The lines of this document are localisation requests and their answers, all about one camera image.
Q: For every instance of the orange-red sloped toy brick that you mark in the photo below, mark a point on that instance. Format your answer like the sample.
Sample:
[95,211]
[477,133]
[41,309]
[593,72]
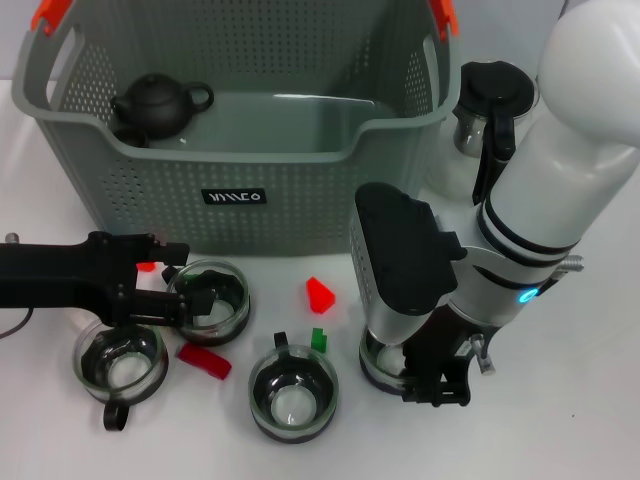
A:
[319,295]

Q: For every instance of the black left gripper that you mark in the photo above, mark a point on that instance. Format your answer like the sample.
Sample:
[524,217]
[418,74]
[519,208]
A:
[60,275]

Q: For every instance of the small red toy brick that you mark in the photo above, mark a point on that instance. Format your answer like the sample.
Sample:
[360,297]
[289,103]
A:
[146,266]

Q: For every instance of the glass teacup black holder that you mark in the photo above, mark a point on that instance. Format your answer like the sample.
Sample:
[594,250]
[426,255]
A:
[385,360]
[293,400]
[125,372]
[225,327]

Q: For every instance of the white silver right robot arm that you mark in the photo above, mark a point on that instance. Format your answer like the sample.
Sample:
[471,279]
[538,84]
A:
[550,175]

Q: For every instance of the black clay teapot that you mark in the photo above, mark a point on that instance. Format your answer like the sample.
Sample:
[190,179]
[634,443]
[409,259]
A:
[150,107]

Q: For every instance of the dark red curved toy brick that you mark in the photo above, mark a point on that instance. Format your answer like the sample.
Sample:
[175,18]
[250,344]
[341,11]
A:
[205,361]

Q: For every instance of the grey perforated plastic storage bin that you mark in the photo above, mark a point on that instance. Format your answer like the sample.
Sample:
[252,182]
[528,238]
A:
[300,200]

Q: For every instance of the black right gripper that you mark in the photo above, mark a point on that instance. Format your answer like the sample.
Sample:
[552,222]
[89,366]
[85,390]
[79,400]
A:
[440,350]

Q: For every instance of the right wrist camera housing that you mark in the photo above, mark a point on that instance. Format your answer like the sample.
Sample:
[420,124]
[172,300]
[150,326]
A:
[400,250]

